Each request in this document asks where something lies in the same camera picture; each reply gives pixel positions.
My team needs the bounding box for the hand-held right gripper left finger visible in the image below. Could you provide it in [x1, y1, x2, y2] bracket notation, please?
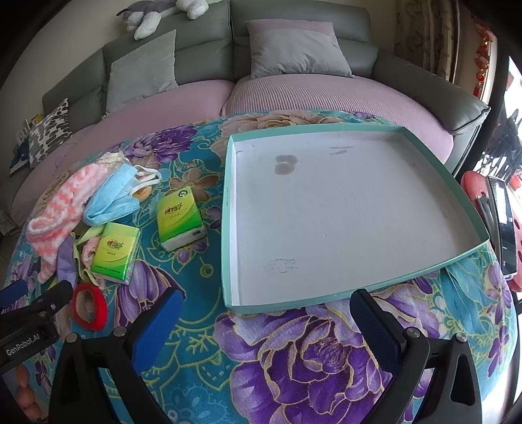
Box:
[48, 289, 185, 424]

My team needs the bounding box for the cream lace cloth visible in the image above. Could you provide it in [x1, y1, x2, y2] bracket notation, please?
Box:
[96, 152, 132, 172]

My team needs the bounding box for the green tissue pack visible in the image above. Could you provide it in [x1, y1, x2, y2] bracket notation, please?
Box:
[90, 222, 141, 285]
[157, 189, 207, 251]

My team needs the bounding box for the red hanging decoration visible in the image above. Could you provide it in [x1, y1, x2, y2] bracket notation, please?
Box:
[473, 20, 497, 99]

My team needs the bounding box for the person's left hand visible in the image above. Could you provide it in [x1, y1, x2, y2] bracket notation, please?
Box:
[15, 364, 46, 424]

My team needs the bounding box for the grey white plush dog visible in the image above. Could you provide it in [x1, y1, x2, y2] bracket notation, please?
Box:
[116, 0, 209, 40]

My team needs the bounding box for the plain grey cushion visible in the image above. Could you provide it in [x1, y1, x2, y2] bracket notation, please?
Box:
[105, 29, 179, 117]

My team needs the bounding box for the black smartphone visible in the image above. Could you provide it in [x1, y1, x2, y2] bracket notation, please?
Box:
[487, 176, 519, 280]

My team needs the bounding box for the dark blue object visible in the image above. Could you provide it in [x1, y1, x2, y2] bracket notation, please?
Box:
[10, 139, 30, 177]

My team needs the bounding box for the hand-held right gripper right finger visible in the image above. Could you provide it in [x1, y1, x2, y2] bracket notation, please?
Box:
[349, 288, 484, 424]

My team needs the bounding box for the pink white striped fluffy cloth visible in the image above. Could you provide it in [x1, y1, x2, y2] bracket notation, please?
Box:
[26, 165, 109, 284]

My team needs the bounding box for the patterned beige curtain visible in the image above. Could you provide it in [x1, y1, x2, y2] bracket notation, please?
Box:
[395, 0, 476, 96]

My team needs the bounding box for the purple sofa seat cover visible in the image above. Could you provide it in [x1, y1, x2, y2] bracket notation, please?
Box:
[10, 75, 455, 226]

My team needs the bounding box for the black metal rack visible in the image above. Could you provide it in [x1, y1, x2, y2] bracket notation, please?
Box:
[495, 108, 522, 180]

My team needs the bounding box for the black white patterned cushion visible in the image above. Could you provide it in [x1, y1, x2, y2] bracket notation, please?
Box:
[28, 98, 73, 169]

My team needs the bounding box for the grey and purple cushion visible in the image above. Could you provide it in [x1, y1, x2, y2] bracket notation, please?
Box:
[246, 20, 355, 80]

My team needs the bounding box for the floral blanket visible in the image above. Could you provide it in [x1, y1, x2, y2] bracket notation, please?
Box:
[0, 108, 516, 424]

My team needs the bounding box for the pink floral cloth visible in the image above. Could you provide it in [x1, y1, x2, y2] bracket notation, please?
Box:
[79, 236, 102, 287]

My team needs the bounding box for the red tape roll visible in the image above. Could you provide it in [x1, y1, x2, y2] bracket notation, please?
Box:
[72, 283, 109, 331]

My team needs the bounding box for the grey sofa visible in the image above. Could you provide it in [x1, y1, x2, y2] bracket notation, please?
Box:
[10, 0, 491, 229]

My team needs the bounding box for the teal shallow cardboard box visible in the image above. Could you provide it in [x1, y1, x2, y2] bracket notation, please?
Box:
[222, 124, 490, 314]

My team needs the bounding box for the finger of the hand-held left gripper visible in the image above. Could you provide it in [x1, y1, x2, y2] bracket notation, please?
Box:
[0, 280, 30, 310]
[22, 280, 74, 325]

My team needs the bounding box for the blue face mask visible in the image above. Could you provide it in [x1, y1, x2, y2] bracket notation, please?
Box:
[84, 163, 163, 226]

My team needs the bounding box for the red plastic stool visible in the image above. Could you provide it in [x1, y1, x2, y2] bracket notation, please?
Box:
[461, 170, 522, 293]

